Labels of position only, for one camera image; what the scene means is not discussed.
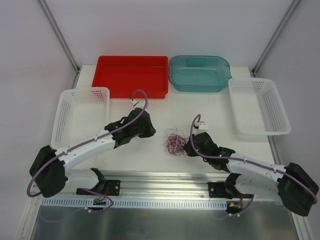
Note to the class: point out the right aluminium frame post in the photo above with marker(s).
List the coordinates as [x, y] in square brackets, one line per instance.
[292, 8]

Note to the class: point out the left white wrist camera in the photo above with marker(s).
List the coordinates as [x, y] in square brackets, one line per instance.
[138, 104]

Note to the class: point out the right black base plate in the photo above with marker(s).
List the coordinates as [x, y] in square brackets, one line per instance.
[222, 190]

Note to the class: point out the teal translucent plastic tub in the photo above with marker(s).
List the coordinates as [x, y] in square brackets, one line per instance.
[199, 73]

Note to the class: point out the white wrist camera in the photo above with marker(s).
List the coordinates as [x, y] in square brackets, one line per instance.
[200, 126]
[138, 104]

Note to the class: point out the left aluminium frame post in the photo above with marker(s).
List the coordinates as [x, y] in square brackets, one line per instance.
[58, 34]

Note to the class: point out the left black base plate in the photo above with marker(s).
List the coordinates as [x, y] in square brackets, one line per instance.
[103, 187]

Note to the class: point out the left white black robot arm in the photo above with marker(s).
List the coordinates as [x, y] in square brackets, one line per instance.
[53, 169]

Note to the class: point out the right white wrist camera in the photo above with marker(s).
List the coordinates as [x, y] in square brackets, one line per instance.
[200, 126]

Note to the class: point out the red plastic tray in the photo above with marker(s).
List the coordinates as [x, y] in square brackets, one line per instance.
[122, 75]

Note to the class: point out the aluminium frame post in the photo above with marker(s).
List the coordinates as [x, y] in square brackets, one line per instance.
[292, 8]
[58, 34]

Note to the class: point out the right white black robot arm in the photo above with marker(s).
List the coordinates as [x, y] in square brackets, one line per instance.
[289, 184]

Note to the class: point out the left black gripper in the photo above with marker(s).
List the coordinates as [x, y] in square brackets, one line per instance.
[144, 123]

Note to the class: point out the aluminium mounting rail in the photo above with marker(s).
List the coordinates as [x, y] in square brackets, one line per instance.
[168, 185]

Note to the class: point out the white slotted cable duct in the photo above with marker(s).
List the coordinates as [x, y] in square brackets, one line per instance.
[91, 202]

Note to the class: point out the left white perforated basket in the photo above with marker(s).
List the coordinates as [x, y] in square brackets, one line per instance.
[81, 113]

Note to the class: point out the right white perforated basket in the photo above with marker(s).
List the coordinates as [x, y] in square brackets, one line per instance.
[257, 107]

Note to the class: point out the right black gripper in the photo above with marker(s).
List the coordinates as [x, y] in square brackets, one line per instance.
[196, 144]

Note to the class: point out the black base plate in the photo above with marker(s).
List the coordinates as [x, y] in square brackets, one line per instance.
[103, 187]
[222, 190]

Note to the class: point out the white perforated basket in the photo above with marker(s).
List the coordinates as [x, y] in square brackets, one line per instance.
[257, 107]
[81, 113]

